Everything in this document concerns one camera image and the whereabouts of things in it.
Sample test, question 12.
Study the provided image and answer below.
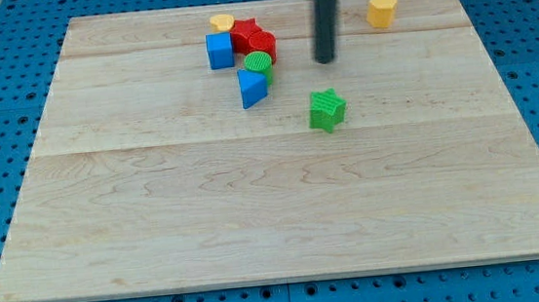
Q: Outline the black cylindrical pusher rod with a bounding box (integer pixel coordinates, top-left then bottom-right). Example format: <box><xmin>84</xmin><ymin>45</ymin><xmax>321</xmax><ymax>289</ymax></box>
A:
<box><xmin>313</xmin><ymin>0</ymin><xmax>338</xmax><ymax>64</ymax></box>

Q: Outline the blue triangle block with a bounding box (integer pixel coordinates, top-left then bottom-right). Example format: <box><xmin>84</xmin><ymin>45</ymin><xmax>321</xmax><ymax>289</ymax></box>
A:
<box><xmin>237</xmin><ymin>69</ymin><xmax>268</xmax><ymax>109</ymax></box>

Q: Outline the red cylinder block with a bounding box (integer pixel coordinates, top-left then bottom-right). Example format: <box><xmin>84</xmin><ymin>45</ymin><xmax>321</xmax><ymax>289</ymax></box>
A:
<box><xmin>249</xmin><ymin>31</ymin><xmax>277</xmax><ymax>64</ymax></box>

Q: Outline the wooden board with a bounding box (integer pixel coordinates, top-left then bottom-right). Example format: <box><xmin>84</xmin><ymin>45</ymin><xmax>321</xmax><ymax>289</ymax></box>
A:
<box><xmin>0</xmin><ymin>0</ymin><xmax>539</xmax><ymax>302</ymax></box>

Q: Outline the red star block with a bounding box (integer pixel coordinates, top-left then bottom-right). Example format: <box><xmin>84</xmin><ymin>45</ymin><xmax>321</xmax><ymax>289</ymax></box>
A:
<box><xmin>230</xmin><ymin>19</ymin><xmax>263</xmax><ymax>55</ymax></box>

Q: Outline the yellow heart block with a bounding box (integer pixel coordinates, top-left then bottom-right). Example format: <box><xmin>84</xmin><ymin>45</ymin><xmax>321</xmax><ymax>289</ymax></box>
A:
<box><xmin>209</xmin><ymin>14</ymin><xmax>235</xmax><ymax>33</ymax></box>

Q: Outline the green cylinder block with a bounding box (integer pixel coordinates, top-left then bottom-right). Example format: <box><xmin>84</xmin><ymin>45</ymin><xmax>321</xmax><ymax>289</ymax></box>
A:
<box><xmin>243</xmin><ymin>51</ymin><xmax>274</xmax><ymax>86</ymax></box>

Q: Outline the yellow hexagon block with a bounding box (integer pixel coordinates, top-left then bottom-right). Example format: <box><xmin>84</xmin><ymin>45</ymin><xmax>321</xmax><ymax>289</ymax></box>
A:
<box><xmin>366</xmin><ymin>0</ymin><xmax>398</xmax><ymax>29</ymax></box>

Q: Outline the green star block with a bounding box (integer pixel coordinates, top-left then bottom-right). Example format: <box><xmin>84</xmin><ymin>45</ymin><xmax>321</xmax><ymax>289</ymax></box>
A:
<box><xmin>309</xmin><ymin>88</ymin><xmax>347</xmax><ymax>133</ymax></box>

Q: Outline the blue cube block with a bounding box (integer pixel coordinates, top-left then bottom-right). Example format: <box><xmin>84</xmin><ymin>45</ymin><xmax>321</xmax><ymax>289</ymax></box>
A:
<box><xmin>206</xmin><ymin>32</ymin><xmax>235</xmax><ymax>70</ymax></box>

